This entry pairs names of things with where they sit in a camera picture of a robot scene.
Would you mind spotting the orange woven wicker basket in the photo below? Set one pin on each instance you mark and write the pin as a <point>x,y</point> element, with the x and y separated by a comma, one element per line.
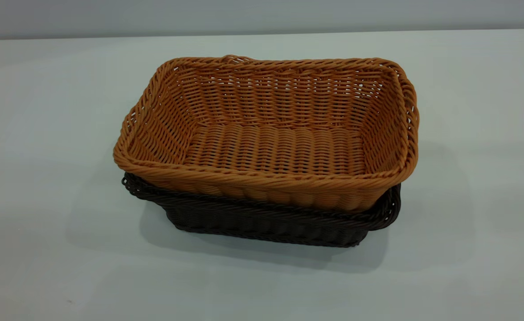
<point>271,147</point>

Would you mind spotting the black woven wicker basket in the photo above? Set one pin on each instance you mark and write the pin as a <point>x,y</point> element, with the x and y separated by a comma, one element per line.
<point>266,223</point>

